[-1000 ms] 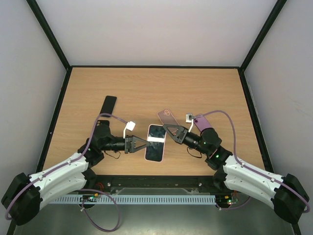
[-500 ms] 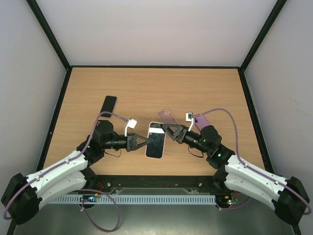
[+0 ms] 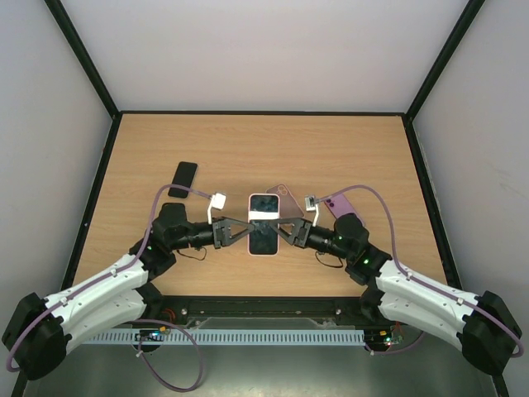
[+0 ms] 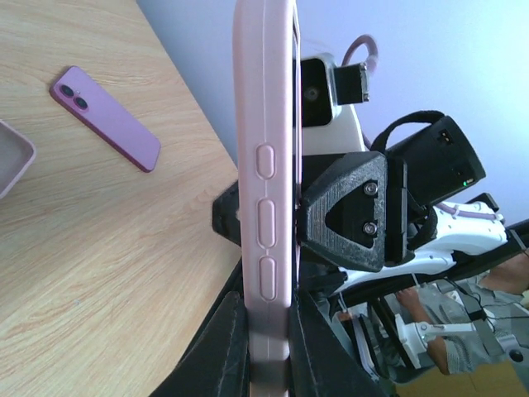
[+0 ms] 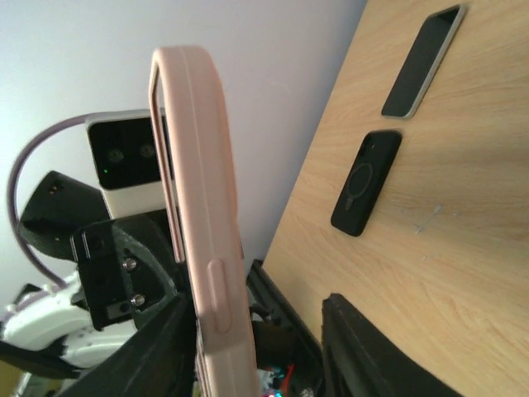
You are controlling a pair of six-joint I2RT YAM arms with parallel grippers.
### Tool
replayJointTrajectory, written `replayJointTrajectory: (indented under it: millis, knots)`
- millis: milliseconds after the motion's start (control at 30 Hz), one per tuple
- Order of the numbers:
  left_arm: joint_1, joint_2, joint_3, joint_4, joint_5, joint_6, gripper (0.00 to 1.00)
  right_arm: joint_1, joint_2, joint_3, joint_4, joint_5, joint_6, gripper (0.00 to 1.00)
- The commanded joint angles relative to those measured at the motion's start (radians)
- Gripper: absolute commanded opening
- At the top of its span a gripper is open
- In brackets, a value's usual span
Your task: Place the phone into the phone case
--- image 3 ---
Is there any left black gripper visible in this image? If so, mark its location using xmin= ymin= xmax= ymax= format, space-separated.
xmin=169 ymin=217 xmax=254 ymax=251

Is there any pink phone case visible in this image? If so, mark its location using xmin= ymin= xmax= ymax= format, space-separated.
xmin=265 ymin=184 xmax=304 ymax=218
xmin=245 ymin=192 xmax=282 ymax=258

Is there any black phone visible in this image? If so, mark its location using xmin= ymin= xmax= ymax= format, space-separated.
xmin=168 ymin=161 xmax=198 ymax=199
xmin=248 ymin=194 xmax=279 ymax=256

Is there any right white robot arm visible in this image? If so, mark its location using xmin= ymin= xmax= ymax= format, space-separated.
xmin=269 ymin=213 xmax=524 ymax=376

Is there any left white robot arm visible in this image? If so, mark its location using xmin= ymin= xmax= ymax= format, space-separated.
xmin=2 ymin=203 xmax=255 ymax=380

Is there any purple phone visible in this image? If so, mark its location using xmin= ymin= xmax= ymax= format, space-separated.
xmin=324 ymin=194 xmax=365 ymax=226

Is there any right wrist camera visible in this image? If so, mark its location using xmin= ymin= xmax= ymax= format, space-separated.
xmin=304 ymin=195 xmax=320 ymax=227

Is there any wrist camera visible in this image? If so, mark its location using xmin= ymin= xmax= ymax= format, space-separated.
xmin=207 ymin=192 xmax=226 ymax=224
xmin=304 ymin=195 xmax=320 ymax=227

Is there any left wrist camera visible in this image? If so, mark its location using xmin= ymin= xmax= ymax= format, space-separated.
xmin=207 ymin=192 xmax=226 ymax=224

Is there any black aluminium frame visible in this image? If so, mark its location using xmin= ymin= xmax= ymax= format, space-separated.
xmin=0 ymin=0 xmax=529 ymax=397

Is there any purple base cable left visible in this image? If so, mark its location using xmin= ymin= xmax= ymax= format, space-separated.
xmin=134 ymin=318 xmax=205 ymax=390

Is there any white slotted cable duct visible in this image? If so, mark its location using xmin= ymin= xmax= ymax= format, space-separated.
xmin=85 ymin=328 xmax=365 ymax=347

